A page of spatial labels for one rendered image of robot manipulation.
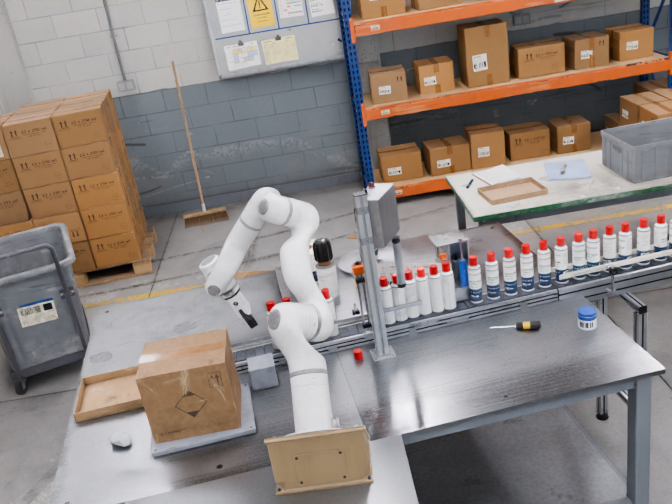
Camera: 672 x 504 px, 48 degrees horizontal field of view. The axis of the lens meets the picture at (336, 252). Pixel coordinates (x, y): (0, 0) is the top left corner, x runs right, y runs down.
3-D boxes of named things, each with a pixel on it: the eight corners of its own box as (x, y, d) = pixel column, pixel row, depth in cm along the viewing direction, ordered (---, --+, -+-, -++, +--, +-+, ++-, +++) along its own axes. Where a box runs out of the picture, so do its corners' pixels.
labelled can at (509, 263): (514, 289, 313) (511, 245, 305) (519, 294, 309) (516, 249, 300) (502, 292, 313) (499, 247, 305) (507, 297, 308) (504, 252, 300)
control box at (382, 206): (400, 229, 286) (394, 182, 278) (384, 248, 272) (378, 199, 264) (375, 229, 290) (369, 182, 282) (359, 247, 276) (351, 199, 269)
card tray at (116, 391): (158, 369, 308) (155, 360, 307) (155, 404, 285) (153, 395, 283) (84, 385, 305) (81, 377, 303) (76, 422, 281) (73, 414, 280)
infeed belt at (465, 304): (548, 288, 318) (548, 279, 317) (557, 296, 311) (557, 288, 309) (161, 377, 300) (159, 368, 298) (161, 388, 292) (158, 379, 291)
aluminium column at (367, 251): (386, 349, 295) (363, 190, 268) (389, 354, 291) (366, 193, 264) (375, 351, 295) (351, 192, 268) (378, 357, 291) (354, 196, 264)
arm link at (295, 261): (281, 344, 242) (318, 347, 253) (305, 334, 234) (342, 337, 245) (266, 203, 259) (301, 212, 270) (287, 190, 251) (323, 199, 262)
